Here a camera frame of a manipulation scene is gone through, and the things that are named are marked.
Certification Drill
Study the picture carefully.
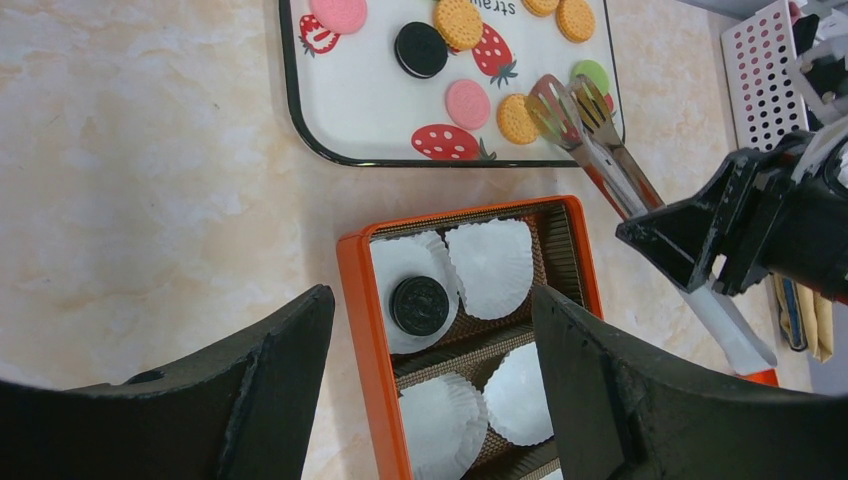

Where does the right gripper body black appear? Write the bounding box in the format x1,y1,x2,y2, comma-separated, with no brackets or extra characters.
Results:
713,120,847,303

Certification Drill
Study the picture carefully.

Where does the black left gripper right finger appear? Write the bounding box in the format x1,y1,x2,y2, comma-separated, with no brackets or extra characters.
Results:
532,286,847,479

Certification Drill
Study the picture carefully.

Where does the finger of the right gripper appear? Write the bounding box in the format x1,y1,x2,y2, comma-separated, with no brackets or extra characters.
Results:
616,150,746,293

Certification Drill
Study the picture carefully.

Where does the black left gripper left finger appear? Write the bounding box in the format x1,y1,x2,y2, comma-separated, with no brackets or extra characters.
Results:
1,285,335,479

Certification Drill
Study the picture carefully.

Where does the metal tongs white handle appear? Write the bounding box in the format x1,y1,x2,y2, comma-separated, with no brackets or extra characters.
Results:
526,74,777,377

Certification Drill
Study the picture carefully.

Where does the green sandwich cookie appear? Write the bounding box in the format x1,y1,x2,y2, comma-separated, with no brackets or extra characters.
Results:
570,59,610,95

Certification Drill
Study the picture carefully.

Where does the black sandwich cookie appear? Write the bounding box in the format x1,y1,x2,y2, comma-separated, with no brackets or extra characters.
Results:
394,22,448,79
389,276,450,337

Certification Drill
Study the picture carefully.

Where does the yellow folded cloth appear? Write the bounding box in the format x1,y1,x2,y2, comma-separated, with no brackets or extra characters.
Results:
772,274,834,363

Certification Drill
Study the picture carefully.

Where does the white paper cup liner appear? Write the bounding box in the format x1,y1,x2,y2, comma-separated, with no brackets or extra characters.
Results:
399,373,489,479
483,342,554,446
371,231,459,354
445,219,534,321

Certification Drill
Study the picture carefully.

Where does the white perforated plastic basket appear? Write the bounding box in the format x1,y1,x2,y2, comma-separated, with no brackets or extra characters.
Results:
721,1,808,151

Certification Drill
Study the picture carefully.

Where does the orange tin lid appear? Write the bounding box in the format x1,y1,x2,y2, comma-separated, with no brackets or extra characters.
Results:
739,369,780,387

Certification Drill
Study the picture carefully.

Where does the orange cookie tin box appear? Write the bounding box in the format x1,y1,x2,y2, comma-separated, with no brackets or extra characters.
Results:
337,195,603,479

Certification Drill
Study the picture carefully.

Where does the yellow sandwich cookie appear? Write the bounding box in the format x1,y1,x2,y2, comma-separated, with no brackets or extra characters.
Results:
556,0,596,43
496,94,539,145
433,0,483,51
522,0,560,17

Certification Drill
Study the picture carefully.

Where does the pink sandwich cookie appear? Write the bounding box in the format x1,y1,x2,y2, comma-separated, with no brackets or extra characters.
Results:
445,79,491,130
309,0,368,35

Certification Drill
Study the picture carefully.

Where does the white strawberry print tray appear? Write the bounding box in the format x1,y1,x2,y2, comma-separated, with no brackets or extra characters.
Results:
279,1,620,168

